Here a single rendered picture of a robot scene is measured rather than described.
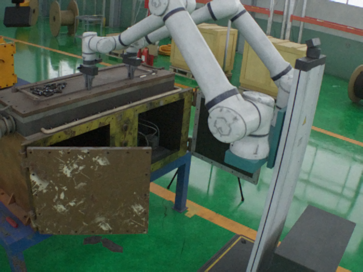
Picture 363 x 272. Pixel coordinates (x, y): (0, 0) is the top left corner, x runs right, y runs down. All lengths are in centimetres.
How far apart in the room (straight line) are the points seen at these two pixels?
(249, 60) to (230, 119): 549
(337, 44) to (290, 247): 918
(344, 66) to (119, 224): 938
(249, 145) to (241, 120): 24
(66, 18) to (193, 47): 1110
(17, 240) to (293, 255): 154
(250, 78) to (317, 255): 533
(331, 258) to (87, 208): 134
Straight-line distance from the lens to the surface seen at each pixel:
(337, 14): 1069
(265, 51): 213
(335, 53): 1075
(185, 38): 151
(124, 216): 202
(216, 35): 720
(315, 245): 198
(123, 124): 229
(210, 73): 146
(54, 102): 201
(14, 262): 226
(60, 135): 198
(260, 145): 162
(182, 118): 279
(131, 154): 181
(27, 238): 221
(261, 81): 681
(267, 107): 156
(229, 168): 279
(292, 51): 647
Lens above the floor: 205
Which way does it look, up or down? 23 degrees down
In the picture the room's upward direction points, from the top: 6 degrees clockwise
